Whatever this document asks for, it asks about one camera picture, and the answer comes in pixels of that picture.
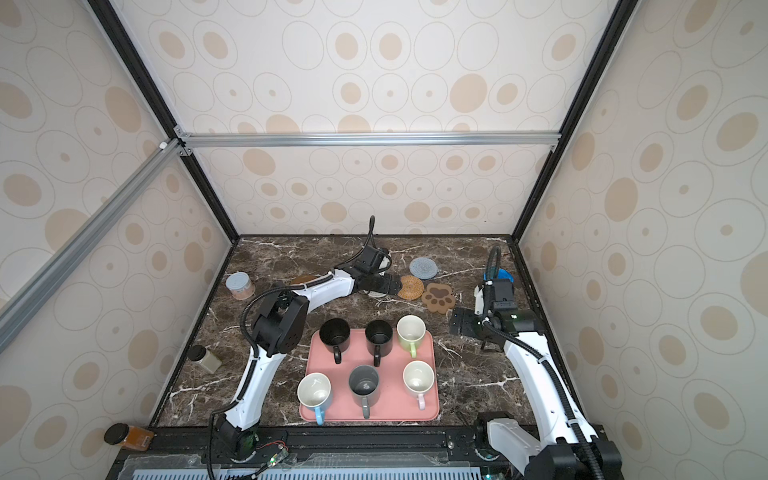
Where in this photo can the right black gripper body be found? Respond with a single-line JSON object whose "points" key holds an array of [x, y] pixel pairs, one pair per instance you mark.
{"points": [[474, 325]]}

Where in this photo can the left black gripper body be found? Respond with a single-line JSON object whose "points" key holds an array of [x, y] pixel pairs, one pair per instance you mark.
{"points": [[384, 286]]}

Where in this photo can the cork paw print coaster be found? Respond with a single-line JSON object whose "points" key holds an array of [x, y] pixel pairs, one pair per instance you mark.
{"points": [[438, 298]]}

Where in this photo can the rattan woven round coaster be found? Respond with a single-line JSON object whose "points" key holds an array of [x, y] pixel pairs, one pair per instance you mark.
{"points": [[412, 288]]}

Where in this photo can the blue woven round coaster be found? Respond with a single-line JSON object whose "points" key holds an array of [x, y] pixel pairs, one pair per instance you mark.
{"points": [[423, 268]]}

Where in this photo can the brown wooden round coaster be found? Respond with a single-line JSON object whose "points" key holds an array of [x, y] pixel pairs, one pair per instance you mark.
{"points": [[304, 279]]}

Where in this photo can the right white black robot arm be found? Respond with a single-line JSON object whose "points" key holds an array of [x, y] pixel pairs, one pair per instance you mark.
{"points": [[567, 446]]}

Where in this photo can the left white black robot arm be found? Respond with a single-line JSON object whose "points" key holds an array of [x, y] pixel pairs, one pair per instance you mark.
{"points": [[273, 324]]}

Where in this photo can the black mug back middle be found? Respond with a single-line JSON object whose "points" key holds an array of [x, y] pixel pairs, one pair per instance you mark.
{"points": [[379, 338]]}

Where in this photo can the black mug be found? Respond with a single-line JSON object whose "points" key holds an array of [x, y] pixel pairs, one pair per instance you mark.
{"points": [[335, 335], [379, 338]]}

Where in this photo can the blue lidded white jar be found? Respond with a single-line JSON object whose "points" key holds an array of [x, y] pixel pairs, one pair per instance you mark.
{"points": [[501, 274]]}

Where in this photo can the black mug back left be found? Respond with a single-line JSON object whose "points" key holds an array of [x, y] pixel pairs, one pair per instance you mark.
{"points": [[335, 335]]}

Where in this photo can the pink tray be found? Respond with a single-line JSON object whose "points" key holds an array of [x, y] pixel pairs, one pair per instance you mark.
{"points": [[395, 403]]}

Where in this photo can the grey mug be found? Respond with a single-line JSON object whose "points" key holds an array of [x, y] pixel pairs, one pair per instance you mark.
{"points": [[364, 384]]}

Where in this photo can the grey lidded pink jar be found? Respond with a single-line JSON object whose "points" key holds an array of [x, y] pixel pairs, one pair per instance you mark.
{"points": [[240, 286]]}

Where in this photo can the small clear bottle black cap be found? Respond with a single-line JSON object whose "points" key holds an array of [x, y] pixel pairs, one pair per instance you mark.
{"points": [[204, 358]]}

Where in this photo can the amber spice jar black cap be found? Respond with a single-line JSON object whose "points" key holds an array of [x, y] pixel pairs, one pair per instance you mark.
{"points": [[128, 437]]}

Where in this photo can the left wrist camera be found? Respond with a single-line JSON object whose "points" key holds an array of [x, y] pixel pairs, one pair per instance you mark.
{"points": [[374, 260]]}

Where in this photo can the white mug pink handle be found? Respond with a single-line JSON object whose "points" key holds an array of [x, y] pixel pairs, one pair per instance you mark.
{"points": [[418, 378]]}

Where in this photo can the white mug blue handle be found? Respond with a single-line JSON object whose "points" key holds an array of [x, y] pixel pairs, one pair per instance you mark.
{"points": [[315, 393]]}

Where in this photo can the horizontal aluminium frame bar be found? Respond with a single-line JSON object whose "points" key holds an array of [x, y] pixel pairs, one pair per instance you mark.
{"points": [[371, 139]]}

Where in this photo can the diagonal aluminium frame bar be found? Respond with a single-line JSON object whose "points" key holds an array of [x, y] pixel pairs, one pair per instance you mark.
{"points": [[23, 307]]}

